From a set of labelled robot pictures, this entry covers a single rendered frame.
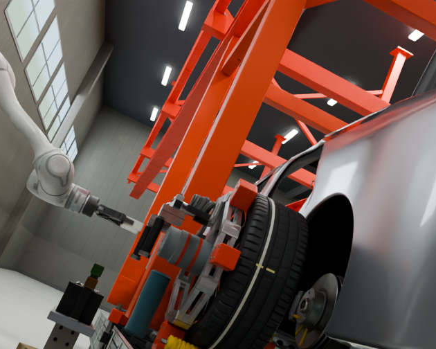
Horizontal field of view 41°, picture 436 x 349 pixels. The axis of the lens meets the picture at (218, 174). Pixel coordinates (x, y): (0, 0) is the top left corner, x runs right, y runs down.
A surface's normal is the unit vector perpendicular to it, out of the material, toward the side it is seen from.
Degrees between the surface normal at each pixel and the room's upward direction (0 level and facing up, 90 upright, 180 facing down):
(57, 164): 84
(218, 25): 90
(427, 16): 90
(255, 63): 90
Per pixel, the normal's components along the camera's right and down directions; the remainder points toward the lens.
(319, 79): 0.23, -0.17
